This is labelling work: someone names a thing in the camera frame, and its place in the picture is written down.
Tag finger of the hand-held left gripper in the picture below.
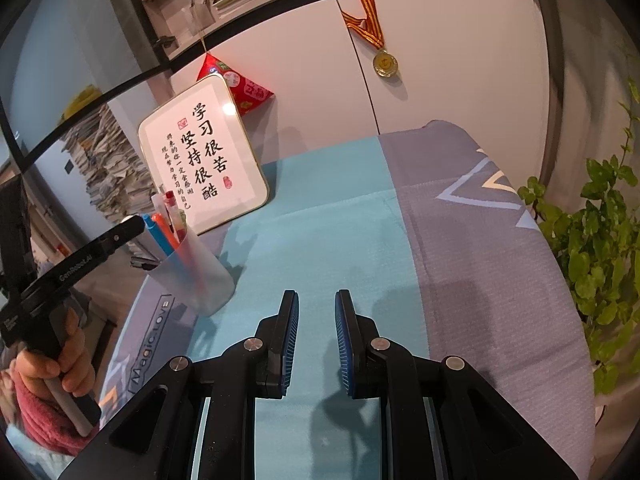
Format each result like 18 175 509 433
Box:
47 216 146 290

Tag red and white pen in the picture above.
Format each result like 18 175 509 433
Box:
164 189 190 241

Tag framed calligraphy sign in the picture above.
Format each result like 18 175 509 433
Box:
137 74 271 237

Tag person's left forearm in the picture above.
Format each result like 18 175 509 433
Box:
0 367 96 457

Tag orange pen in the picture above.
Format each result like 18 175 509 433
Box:
151 211 183 253

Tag gold medal with striped ribbon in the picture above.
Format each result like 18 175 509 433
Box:
341 0 399 80

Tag translucent white pen cup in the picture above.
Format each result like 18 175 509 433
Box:
132 225 236 317

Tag green potted plant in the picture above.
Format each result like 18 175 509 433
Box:
517 75 640 396

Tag glass cabinet door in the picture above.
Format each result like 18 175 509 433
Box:
0 0 211 171

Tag clear acrylic pen holder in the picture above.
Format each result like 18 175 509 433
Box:
186 0 215 31

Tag grey bookshelf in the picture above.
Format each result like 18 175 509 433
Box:
137 0 521 61

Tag teal and grey printed tablecloth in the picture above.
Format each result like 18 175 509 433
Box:
97 120 598 480

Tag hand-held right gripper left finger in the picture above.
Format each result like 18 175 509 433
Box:
57 290 300 480

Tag yellow plush toy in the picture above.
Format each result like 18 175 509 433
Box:
62 84 103 121

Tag red hanging ornament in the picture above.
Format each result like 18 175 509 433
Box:
196 52 275 116

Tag tall stack of papers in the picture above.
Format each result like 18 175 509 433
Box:
60 105 158 226

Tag blue pen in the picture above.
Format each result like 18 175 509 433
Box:
141 213 173 261

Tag person's left hand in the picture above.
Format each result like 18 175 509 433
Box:
15 309 97 402

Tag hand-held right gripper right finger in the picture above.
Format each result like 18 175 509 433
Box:
335 289 577 480

